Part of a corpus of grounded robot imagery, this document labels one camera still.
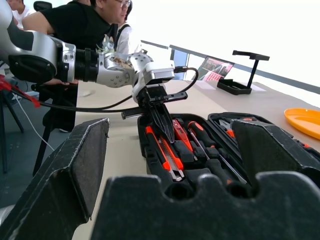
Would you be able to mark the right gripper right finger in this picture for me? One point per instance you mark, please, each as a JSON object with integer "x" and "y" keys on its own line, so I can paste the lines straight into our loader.
{"x": 272, "y": 152}

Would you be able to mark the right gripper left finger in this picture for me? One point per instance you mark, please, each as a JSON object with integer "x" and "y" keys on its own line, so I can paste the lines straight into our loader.
{"x": 60, "y": 185}

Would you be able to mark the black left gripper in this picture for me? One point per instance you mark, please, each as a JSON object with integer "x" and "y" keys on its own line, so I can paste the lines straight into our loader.
{"x": 153, "y": 96}

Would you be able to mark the orange voltage tester pen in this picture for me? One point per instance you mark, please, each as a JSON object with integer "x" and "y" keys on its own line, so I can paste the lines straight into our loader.
{"x": 183, "y": 138}

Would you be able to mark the screwdriver with thin shaft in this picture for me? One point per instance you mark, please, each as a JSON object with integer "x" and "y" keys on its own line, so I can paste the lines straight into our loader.
{"x": 201, "y": 132}

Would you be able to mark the orange black utility knife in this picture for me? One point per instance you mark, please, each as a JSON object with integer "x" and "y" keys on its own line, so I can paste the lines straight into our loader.
{"x": 172, "y": 160}

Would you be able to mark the screwdriver with thick shaft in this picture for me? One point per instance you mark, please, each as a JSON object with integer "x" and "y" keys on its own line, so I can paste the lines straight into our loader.
{"x": 217, "y": 170}

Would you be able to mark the black tool case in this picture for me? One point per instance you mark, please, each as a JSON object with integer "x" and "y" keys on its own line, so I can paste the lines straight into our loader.
{"x": 200, "y": 160}

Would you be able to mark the yellow plastic plate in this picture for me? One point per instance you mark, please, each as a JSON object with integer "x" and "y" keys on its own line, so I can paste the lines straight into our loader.
{"x": 305, "y": 120}

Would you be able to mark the grey laptop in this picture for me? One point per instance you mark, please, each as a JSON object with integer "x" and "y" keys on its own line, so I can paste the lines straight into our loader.
{"x": 216, "y": 68}

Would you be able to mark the black headphone stand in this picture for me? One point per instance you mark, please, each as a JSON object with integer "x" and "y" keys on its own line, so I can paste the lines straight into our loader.
{"x": 233, "y": 88}

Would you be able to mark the black tripod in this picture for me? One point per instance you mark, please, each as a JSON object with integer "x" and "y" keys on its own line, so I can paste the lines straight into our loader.
{"x": 2, "y": 130}

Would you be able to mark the red tape wrap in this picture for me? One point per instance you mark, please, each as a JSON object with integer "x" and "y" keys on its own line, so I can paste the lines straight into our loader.
{"x": 5, "y": 85}

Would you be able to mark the person in black t-shirt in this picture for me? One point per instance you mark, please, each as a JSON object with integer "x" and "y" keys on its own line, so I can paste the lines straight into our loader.
{"x": 75, "y": 22}

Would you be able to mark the black office chair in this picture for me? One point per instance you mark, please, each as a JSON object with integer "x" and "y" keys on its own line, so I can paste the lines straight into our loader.
{"x": 42, "y": 5}

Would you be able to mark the person in white shirt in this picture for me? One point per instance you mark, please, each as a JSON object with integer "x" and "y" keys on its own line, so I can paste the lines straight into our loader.
{"x": 22, "y": 12}

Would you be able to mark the black stool frame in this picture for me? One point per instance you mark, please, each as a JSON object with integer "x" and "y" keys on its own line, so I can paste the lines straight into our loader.
{"x": 41, "y": 150}

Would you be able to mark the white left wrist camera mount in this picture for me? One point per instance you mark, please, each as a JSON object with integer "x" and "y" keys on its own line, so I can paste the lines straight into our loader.
{"x": 160, "y": 75}

